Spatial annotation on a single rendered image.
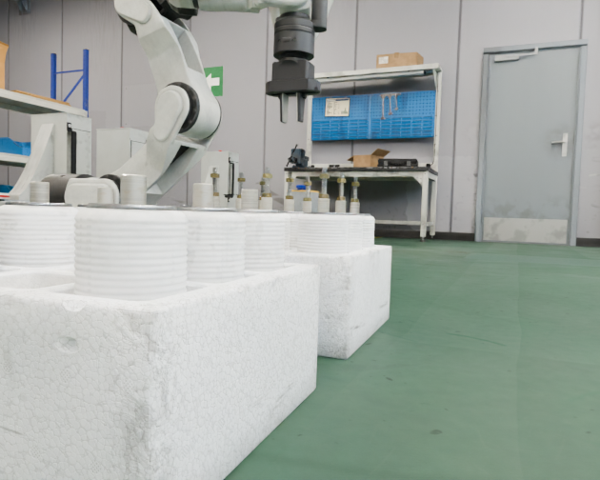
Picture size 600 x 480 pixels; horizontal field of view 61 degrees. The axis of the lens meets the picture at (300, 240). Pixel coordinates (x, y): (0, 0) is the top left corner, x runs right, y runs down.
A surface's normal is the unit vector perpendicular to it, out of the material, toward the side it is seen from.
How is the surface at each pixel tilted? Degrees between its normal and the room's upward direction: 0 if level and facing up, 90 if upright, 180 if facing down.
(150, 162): 113
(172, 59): 90
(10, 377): 90
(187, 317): 90
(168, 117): 90
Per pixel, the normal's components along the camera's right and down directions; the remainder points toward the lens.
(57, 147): -0.39, 0.04
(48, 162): 0.92, 0.05
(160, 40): -0.27, 0.44
